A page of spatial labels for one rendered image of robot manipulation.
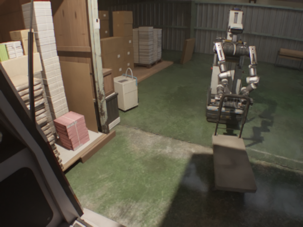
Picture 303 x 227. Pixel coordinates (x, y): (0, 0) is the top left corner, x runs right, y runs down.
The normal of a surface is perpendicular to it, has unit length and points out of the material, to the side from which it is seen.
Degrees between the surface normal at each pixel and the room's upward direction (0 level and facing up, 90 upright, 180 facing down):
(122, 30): 90
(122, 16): 89
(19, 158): 90
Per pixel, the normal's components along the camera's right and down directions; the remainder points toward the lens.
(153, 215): 0.00, -0.88
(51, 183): 0.89, 0.21
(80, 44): -0.45, 0.42
